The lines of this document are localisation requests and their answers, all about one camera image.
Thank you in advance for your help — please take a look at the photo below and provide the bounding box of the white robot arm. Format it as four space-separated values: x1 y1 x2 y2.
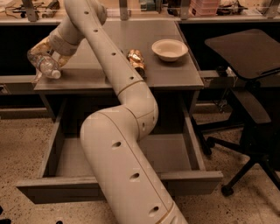
29 0 188 224

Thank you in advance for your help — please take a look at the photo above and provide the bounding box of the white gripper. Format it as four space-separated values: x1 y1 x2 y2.
29 29 79 67

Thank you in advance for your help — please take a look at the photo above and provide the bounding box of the gold soda can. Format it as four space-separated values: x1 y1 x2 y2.
127 49 145 77

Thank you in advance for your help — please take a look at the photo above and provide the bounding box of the black office chair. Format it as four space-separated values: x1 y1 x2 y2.
193 29 280 197

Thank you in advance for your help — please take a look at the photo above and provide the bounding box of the clear plastic water bottle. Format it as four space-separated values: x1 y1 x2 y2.
27 50 61 79

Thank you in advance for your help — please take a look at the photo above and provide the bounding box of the pink storage box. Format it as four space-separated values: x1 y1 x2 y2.
190 0 220 17

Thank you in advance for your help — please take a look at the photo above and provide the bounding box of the grey drawer cabinet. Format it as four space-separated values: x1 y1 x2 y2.
35 20 204 113

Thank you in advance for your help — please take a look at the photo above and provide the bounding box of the black tool on shelf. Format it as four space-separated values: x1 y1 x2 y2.
42 0 60 18

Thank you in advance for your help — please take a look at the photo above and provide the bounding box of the white ceramic bowl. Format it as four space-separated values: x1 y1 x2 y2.
151 39 188 62

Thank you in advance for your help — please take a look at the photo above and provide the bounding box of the grey metal shelf bracket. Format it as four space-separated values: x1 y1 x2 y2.
22 0 39 22
179 0 191 20
119 0 129 21

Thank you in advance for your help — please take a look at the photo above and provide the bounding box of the grey open top drawer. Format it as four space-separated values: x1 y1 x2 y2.
16 96 222 204

